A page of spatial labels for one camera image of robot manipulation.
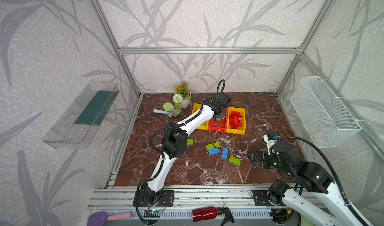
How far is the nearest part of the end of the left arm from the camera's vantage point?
2.24 feet

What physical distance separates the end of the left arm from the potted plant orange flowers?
0.31 m

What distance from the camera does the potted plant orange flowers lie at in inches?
39.5
